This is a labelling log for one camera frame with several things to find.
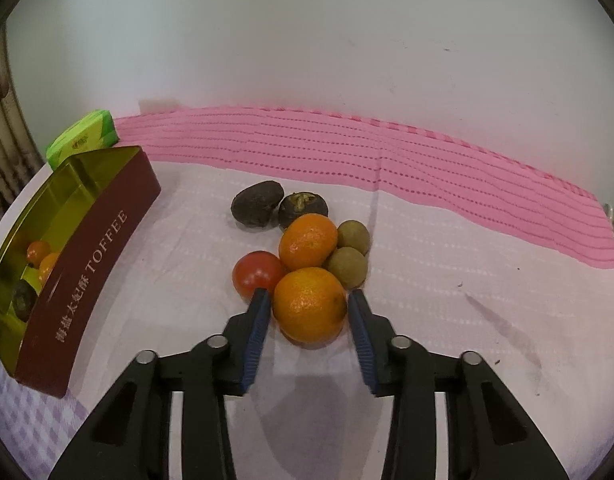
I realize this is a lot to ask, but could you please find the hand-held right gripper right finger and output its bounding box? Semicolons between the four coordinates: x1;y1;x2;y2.
348;289;570;480

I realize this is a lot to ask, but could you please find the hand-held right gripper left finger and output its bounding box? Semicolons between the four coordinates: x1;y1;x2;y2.
48;287;272;480

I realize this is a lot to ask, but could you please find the large orange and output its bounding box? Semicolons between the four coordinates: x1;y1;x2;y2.
272;267;348;345

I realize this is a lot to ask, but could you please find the red tomato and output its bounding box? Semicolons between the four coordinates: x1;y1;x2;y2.
26;240;52;267
232;250;288;303

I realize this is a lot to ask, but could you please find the brown kiwi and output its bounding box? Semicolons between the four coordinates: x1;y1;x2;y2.
323;246;368;290
337;220;372;256

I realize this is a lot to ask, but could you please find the small orange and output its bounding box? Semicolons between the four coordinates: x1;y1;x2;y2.
38;252;62;286
278;213;339;272

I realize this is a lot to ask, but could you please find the smooth dark purple passion fruit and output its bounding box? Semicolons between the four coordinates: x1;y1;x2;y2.
231;180;285;228

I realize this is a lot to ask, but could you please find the dark fruit with pale stem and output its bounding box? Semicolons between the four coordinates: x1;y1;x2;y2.
278;191;330;231

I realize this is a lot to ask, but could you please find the dark red gold-lined tin box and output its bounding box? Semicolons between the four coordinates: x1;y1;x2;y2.
0;145;162;399

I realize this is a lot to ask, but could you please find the dark round fruit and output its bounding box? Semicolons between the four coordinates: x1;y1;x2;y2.
12;280;42;322

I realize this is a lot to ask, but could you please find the pink white checked tablecloth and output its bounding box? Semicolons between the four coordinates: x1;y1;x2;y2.
0;106;614;480

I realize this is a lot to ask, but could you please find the green packet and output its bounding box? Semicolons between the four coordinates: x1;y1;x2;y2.
46;109;122;171

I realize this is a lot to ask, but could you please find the rattan furniture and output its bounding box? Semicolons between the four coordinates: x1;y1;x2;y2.
0;40;45;226

